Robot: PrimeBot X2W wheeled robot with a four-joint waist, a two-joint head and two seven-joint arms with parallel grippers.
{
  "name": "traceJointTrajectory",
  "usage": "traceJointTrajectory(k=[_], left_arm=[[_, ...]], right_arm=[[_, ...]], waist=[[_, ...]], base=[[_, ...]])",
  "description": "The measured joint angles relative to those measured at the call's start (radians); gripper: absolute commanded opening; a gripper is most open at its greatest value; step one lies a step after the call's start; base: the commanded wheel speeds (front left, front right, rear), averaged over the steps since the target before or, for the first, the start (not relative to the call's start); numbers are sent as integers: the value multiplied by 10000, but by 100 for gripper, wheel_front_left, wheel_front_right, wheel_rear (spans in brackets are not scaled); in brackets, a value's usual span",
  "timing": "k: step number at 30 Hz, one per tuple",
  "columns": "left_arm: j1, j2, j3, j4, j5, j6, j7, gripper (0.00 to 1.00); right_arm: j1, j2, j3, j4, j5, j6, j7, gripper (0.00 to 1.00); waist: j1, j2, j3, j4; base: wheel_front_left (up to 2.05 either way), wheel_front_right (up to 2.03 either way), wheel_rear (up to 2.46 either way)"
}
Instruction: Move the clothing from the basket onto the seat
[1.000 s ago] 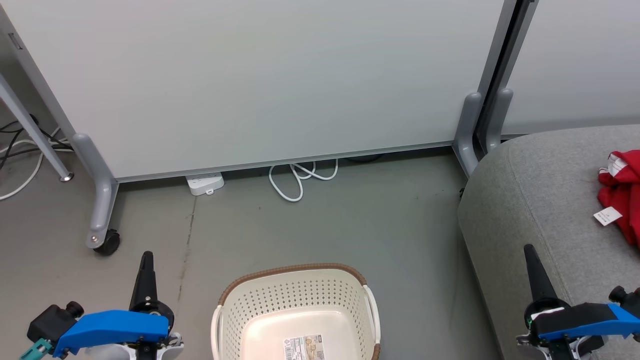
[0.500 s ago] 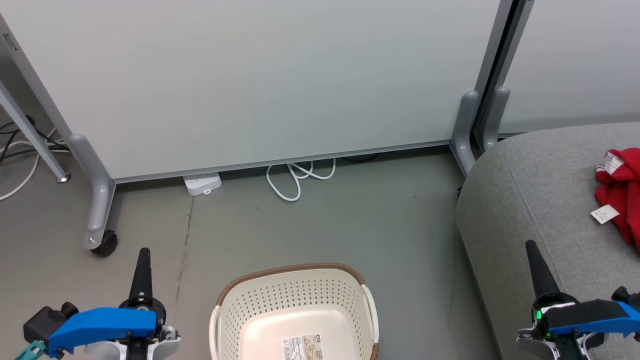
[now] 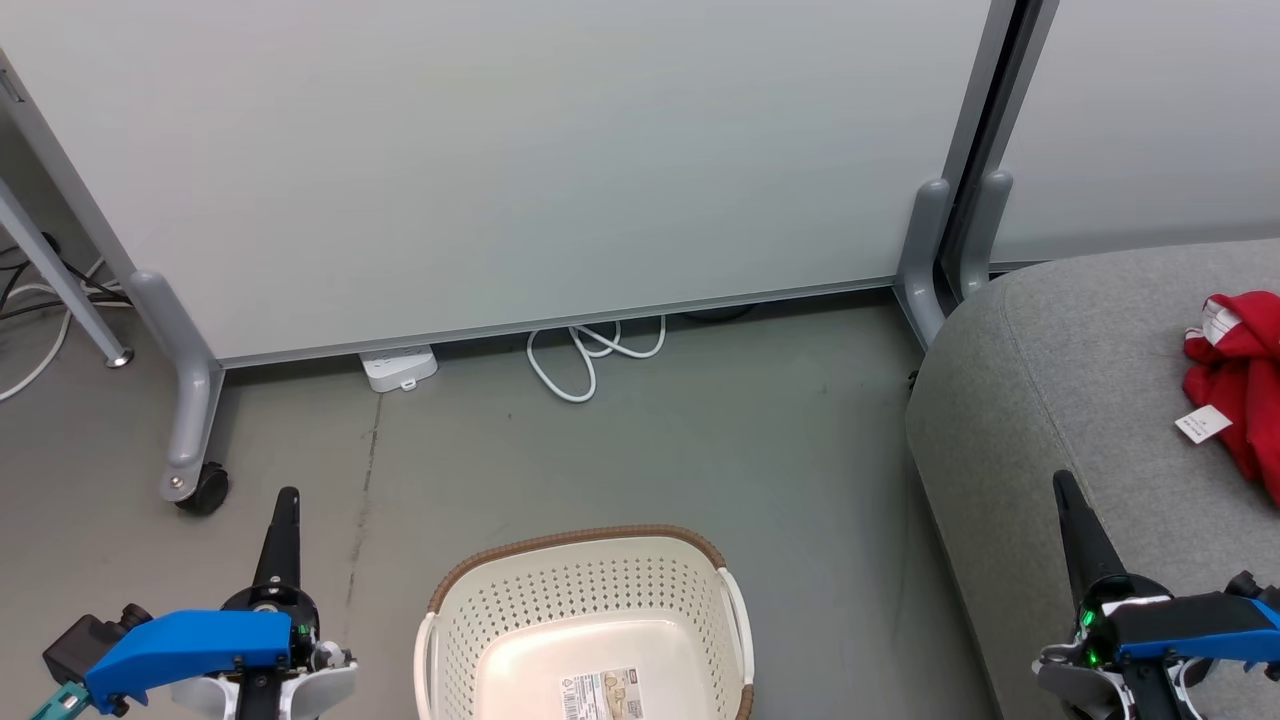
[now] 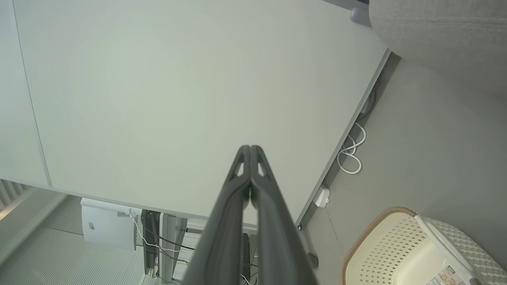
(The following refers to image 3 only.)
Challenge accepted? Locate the paper label sticker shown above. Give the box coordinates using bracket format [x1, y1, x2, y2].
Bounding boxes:
[559, 667, 646, 720]

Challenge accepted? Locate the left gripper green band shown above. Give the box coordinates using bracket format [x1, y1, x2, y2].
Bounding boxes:
[222, 487, 322, 669]

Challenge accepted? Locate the black cable bundle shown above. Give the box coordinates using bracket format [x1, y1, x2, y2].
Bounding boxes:
[0, 233, 131, 323]

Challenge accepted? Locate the red fleece clothing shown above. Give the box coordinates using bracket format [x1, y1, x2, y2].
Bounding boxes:
[1175, 291, 1280, 506]

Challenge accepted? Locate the looped white cable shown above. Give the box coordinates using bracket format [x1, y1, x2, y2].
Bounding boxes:
[526, 315, 668, 405]

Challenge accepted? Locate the grey fabric sofa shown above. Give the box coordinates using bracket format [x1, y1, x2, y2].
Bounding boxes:
[905, 238, 1280, 720]

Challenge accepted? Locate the grey metal table leg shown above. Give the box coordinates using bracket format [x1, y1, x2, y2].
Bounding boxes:
[0, 178, 135, 369]

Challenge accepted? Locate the large white partition panel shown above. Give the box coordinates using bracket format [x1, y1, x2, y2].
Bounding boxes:
[0, 0, 1021, 501]

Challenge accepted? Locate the white power strip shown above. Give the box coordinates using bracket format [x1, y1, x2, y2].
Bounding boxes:
[359, 344, 440, 394]

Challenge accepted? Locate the black caster wheel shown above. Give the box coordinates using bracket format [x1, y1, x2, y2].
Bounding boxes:
[175, 462, 230, 517]

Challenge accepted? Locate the long white cable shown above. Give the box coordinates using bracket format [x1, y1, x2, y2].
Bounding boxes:
[0, 258, 109, 403]

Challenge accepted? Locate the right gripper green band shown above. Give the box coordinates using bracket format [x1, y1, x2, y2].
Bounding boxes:
[1053, 470, 1179, 673]

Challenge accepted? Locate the white partition panel grey frame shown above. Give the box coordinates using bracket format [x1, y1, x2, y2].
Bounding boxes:
[958, 0, 1280, 301]

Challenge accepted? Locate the cream plastic laundry basket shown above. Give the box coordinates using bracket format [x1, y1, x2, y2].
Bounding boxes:
[414, 525, 757, 720]

